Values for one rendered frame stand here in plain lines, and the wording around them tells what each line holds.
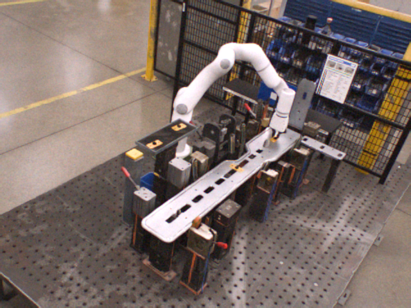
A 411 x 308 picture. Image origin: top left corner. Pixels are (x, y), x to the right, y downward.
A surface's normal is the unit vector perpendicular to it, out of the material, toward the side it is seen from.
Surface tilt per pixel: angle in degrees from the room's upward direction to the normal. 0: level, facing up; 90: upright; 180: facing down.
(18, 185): 0
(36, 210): 0
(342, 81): 90
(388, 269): 0
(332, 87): 90
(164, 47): 90
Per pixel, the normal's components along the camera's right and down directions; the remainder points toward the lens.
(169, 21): -0.61, 0.36
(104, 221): 0.14, -0.82
